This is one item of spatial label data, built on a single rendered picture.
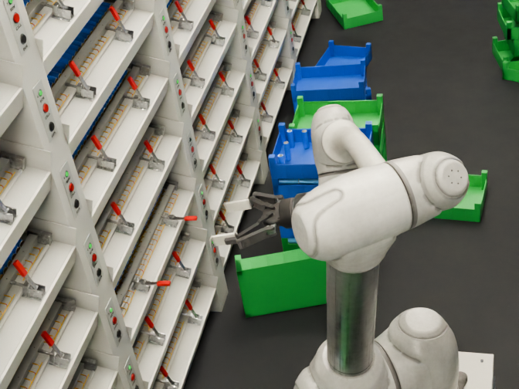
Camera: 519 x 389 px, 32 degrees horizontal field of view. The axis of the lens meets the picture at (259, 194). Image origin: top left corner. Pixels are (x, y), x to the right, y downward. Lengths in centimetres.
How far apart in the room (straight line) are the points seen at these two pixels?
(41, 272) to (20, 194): 19
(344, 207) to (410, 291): 144
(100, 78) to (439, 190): 88
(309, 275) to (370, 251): 126
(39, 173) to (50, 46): 25
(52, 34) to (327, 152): 69
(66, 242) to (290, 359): 106
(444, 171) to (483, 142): 204
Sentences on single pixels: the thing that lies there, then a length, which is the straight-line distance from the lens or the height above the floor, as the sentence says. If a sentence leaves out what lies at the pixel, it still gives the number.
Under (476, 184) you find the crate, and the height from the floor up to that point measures 2.
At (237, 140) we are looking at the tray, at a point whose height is 31.
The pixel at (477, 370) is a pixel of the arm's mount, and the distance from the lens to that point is 238.
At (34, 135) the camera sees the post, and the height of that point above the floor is 115.
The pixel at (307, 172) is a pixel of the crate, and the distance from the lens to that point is 281.
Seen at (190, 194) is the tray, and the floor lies 49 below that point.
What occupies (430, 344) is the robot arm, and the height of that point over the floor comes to 52.
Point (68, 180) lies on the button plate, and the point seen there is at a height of 101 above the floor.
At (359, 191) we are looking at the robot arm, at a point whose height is 109.
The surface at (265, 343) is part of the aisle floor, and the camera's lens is 287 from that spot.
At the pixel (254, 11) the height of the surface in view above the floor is 52.
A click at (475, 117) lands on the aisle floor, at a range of 380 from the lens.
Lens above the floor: 204
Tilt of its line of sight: 36 degrees down
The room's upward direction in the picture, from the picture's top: 10 degrees counter-clockwise
